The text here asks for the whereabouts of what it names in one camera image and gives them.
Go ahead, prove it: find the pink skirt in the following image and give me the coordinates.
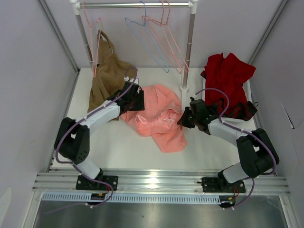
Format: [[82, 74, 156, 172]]
[[120, 84, 187, 153]]

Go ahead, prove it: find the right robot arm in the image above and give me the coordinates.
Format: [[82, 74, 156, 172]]
[[178, 97, 280, 193]]

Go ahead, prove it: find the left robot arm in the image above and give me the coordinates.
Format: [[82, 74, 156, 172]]
[[54, 78, 144, 190]]

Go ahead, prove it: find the pink hanger middle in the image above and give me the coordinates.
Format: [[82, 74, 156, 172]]
[[146, 16, 189, 74]]

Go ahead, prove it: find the pink hanger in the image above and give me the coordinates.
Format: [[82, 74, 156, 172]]
[[83, 1, 103, 78], [146, 16, 189, 74], [150, 0, 189, 74]]

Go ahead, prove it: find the pink hanger right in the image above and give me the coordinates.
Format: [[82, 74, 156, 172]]
[[150, 0, 189, 74]]

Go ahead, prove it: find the pink hanger far left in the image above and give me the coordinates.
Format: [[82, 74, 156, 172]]
[[83, 1, 103, 78]]

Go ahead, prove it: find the tan brown garment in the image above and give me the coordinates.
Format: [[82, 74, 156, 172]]
[[87, 30, 137, 112]]

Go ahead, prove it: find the white laundry basket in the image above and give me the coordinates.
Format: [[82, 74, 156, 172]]
[[201, 70, 257, 121]]

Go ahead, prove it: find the red garment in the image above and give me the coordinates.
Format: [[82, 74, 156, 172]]
[[200, 53, 257, 121]]

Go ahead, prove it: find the metal clothes rack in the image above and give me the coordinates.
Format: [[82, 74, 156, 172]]
[[70, 0, 198, 107]]

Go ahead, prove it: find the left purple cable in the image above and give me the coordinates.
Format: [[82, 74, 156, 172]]
[[55, 67, 138, 209]]

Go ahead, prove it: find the purple cable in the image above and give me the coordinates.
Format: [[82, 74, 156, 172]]
[[55, 67, 138, 209], [192, 88, 278, 211]]

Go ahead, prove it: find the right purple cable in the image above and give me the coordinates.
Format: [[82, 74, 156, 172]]
[[192, 88, 278, 211]]

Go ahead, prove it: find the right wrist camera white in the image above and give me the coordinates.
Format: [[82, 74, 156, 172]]
[[190, 94, 199, 102]]

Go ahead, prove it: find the right black mount plate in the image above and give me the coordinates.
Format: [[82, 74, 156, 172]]
[[197, 177, 246, 193]]

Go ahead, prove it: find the black mount plate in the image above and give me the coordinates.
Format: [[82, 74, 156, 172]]
[[76, 175, 119, 191], [197, 177, 246, 193]]

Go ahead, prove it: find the blue wire hanger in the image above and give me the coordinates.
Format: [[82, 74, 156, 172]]
[[124, 0, 169, 73]]

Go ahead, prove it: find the left black mount plate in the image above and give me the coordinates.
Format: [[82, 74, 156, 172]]
[[76, 175, 119, 191]]

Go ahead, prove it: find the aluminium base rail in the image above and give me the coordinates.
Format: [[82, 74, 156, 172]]
[[32, 169, 291, 196]]

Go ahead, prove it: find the white slotted cable duct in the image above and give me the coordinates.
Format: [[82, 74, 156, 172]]
[[42, 192, 221, 205]]

